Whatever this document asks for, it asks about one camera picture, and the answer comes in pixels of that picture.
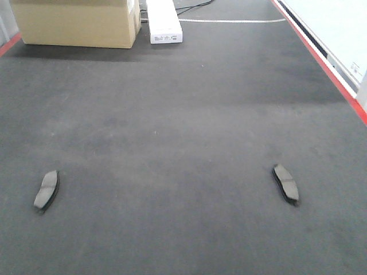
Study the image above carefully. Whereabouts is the cardboard box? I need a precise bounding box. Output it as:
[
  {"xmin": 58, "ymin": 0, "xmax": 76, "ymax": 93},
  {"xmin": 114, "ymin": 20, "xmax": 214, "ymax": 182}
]
[{"xmin": 10, "ymin": 1, "xmax": 141, "ymax": 49}]

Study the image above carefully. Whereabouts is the white conveyor side rail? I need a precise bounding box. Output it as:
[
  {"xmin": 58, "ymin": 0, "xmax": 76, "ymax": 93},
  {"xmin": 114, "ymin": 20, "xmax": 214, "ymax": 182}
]
[{"xmin": 273, "ymin": 1, "xmax": 366, "ymax": 122}]

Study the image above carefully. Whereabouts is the brake pad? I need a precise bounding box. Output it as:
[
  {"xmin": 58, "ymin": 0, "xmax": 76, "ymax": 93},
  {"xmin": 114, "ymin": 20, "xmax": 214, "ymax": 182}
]
[
  {"xmin": 272, "ymin": 163, "xmax": 300, "ymax": 207},
  {"xmin": 33, "ymin": 170, "xmax": 60, "ymax": 213}
]

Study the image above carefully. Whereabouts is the black floor cable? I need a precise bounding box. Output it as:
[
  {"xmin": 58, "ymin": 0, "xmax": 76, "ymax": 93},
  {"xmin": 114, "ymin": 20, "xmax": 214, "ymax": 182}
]
[{"xmin": 175, "ymin": 0, "xmax": 214, "ymax": 17}]

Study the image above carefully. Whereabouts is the long white box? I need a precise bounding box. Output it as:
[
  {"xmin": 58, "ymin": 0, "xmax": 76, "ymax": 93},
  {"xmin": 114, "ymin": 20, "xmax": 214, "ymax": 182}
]
[{"xmin": 146, "ymin": 0, "xmax": 183, "ymax": 44}]

